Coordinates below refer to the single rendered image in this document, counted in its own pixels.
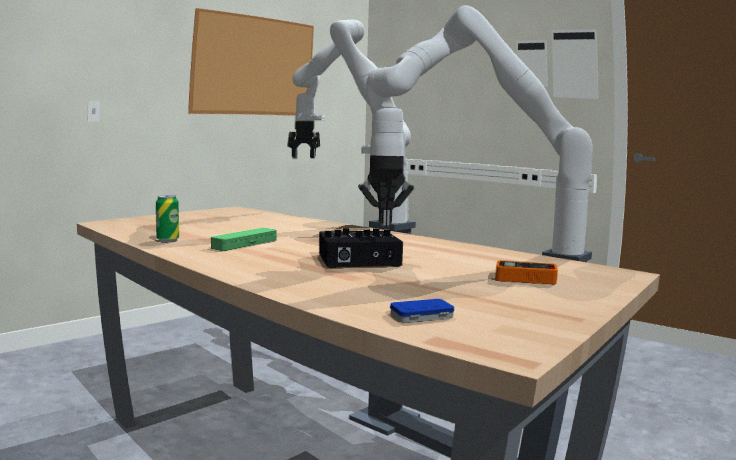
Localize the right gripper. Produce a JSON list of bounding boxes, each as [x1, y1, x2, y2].
[[287, 121, 320, 159]]

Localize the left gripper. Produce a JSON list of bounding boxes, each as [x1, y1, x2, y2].
[[358, 155, 414, 226]]

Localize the black lighting desk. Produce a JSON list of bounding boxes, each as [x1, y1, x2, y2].
[[319, 228, 403, 268]]

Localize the green drink can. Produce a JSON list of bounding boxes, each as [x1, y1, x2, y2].
[[156, 195, 179, 242]]

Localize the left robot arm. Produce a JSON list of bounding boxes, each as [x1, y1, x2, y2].
[[361, 6, 592, 255]]

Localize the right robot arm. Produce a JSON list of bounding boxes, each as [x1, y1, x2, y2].
[[293, 20, 411, 223]]

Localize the orange digital multimeter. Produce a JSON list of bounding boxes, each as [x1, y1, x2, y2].
[[495, 260, 558, 284]]

